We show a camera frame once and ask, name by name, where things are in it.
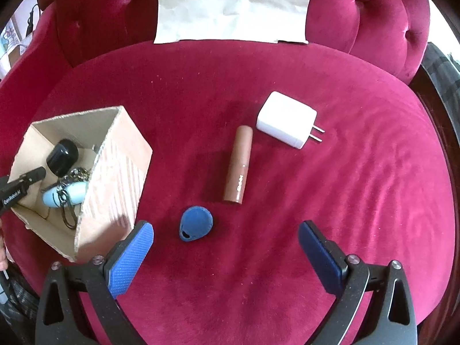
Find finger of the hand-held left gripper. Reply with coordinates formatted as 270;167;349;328
0;167;47;192

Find white wall charger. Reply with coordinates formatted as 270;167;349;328
256;91;326;149

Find dark patterned cloth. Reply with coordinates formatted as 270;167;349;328
0;271;41;345
419;41;460;124

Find cartoon printed wall poster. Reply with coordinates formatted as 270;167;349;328
0;18;22;69

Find white paper sheet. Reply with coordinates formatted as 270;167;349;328
154;0;320;45

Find red velvet armchair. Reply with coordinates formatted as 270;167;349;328
0;0;457;345

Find metal keychain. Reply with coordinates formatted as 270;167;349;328
54;167;95;229

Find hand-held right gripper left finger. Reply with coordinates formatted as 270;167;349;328
36;220;155;345

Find blue key cover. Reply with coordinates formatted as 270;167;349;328
179;206;214;244

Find person's left hand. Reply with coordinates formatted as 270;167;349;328
0;221;8;271

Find cardboard box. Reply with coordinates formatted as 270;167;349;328
8;105;153;262

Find brown rectangular bar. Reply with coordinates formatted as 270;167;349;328
222;125;254;204

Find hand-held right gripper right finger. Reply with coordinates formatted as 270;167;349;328
298;220;419;345

